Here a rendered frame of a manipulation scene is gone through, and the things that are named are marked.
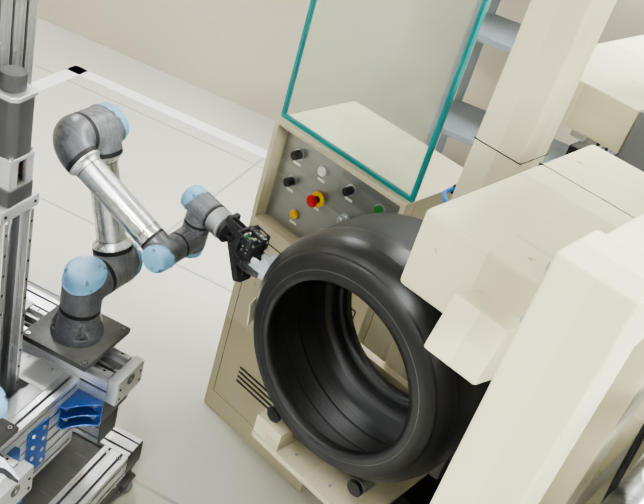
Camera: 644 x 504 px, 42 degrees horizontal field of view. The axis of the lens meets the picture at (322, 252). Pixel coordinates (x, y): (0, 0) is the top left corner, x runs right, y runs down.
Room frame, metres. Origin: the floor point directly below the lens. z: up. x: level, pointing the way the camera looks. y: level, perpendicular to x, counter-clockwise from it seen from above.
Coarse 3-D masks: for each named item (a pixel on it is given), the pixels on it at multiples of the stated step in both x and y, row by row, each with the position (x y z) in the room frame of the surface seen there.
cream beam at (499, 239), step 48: (480, 192) 1.30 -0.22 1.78; (528, 192) 1.36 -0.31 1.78; (576, 192) 1.42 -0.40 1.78; (624, 192) 1.49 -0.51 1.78; (432, 240) 1.17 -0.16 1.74; (480, 240) 1.14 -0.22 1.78; (528, 240) 1.18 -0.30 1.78; (576, 240) 1.24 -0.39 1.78; (432, 288) 1.15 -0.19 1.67; (480, 288) 1.11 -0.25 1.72; (528, 288) 1.07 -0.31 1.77
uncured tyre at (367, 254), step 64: (320, 256) 1.53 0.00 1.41; (384, 256) 1.50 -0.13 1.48; (256, 320) 1.60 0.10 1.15; (320, 320) 1.80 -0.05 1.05; (384, 320) 1.42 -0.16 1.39; (320, 384) 1.69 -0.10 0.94; (384, 384) 1.71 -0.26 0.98; (448, 384) 1.35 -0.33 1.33; (320, 448) 1.44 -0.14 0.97; (384, 448) 1.54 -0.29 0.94; (448, 448) 1.35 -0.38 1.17
